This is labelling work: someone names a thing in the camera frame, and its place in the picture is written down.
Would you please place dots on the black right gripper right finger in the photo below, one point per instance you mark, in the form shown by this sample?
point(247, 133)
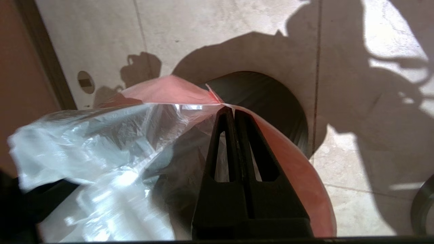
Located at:
point(274, 206)

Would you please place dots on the white red-printed plastic bag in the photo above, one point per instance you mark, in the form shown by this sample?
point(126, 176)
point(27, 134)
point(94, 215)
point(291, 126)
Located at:
point(118, 152)

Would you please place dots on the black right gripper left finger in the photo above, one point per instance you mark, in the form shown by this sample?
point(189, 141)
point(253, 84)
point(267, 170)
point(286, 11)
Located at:
point(217, 203)

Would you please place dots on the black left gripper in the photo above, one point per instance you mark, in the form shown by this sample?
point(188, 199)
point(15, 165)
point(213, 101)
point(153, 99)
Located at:
point(23, 206)

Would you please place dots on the black round trash bin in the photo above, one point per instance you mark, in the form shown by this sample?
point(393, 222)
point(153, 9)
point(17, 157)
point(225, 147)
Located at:
point(271, 101)

